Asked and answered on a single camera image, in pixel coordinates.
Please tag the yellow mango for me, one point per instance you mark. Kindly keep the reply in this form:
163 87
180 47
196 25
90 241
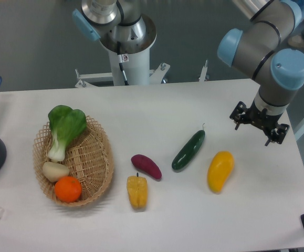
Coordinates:
219 171

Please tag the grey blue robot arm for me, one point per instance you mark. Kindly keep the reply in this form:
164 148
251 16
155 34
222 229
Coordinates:
280 74

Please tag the woven wicker basket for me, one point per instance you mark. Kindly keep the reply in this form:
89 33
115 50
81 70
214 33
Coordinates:
89 159

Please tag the orange fruit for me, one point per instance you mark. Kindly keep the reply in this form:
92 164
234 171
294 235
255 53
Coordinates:
68 189

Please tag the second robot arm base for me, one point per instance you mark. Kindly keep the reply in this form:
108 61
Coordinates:
120 26

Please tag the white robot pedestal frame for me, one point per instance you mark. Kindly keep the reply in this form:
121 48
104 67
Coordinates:
126 69

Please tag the green cucumber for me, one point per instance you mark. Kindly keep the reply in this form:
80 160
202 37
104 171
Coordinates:
189 151

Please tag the green bok choy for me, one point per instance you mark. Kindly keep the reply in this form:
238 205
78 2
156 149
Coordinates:
66 124

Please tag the yellow bell pepper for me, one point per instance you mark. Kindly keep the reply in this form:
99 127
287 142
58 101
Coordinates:
137 188

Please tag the purple sweet potato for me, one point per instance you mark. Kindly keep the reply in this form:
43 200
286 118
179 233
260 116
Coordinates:
146 165

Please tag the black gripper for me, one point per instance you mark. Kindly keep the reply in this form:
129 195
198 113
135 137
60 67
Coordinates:
274 131

